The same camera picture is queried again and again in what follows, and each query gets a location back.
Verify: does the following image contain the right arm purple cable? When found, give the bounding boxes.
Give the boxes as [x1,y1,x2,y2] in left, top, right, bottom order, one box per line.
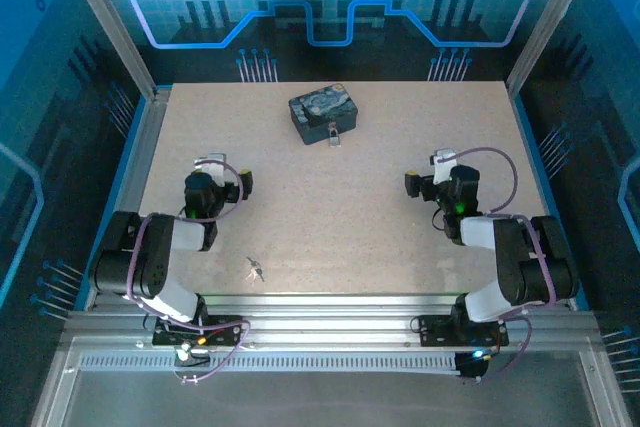
[434,146,559,383]

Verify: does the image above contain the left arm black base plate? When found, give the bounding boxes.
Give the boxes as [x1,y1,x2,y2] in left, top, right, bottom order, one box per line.
[152,314,251,348]

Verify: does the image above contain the black controller box with LED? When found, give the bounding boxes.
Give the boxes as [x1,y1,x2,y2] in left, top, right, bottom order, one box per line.
[453,349,490,382]

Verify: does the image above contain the aluminium framed clear panel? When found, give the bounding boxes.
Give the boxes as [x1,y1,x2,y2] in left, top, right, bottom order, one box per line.
[29,336,634,427]

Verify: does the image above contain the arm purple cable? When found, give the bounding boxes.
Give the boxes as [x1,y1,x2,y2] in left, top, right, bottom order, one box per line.
[124,159,252,386]
[434,146,559,383]

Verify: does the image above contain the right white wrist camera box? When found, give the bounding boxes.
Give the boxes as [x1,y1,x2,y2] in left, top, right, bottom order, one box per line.
[430,148,459,186]

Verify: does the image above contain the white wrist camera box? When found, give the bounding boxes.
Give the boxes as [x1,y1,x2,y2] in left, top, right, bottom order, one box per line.
[193,151,227,183]
[430,148,459,186]

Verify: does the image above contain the aluminium enclosure post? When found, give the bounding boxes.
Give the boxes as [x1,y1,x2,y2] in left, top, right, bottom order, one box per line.
[505,0,604,98]
[54,0,159,101]

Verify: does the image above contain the slotted grey cable duct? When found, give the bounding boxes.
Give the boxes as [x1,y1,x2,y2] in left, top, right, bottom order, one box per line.
[78,352,481,374]

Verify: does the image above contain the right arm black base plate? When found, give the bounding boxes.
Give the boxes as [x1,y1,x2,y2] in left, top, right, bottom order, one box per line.
[417,314,510,348]

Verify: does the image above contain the white cable connector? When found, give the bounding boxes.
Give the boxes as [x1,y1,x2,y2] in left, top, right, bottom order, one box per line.
[173,341,211,368]

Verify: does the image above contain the wide aluminium mounting rail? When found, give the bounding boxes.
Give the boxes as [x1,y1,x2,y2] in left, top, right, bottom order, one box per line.
[64,294,599,343]

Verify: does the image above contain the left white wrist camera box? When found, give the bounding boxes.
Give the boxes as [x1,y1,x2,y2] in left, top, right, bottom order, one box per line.
[193,151,227,183]

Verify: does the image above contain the small key bunch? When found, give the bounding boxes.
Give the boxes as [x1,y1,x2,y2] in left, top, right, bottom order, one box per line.
[244,255,267,283]

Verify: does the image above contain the starry night print box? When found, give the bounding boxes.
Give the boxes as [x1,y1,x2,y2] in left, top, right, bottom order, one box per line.
[288,81,361,146]

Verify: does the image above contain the aluminium table side rail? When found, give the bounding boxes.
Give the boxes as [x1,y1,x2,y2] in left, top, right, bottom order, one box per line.
[84,86,174,311]

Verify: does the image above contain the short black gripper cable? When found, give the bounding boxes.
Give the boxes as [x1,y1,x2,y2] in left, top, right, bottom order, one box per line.
[430,207,454,236]

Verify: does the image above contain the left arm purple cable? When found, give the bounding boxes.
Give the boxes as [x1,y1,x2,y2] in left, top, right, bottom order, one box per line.
[124,159,252,386]

